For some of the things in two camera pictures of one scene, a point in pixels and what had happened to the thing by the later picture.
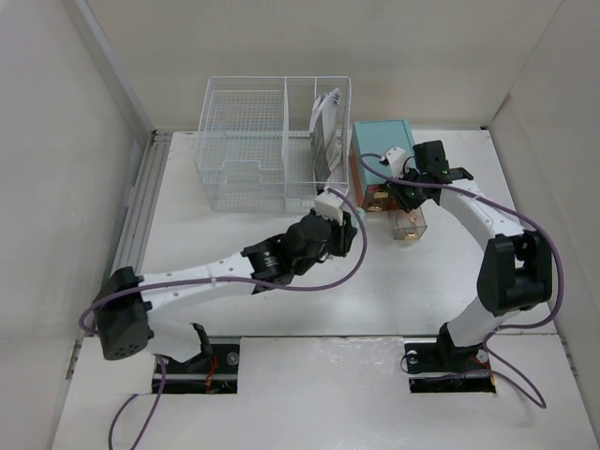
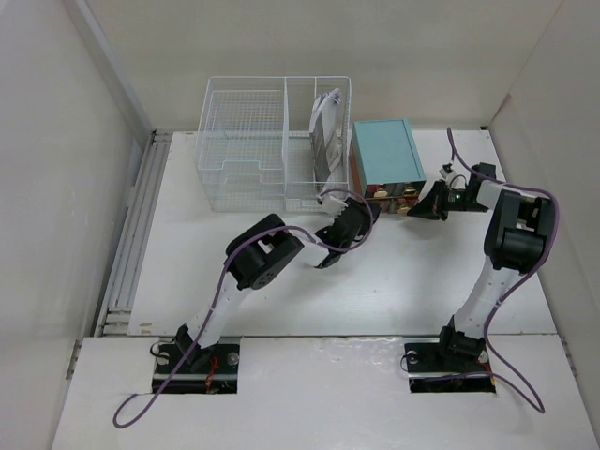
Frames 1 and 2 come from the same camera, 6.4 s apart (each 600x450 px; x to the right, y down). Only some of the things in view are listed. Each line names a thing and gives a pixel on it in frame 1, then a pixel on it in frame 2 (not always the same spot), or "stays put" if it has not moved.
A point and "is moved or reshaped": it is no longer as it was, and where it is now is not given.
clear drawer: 383,204 stays put
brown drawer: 411,225 is moved or reshaped
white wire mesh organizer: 272,143 stays put
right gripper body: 409,195 to 458,202
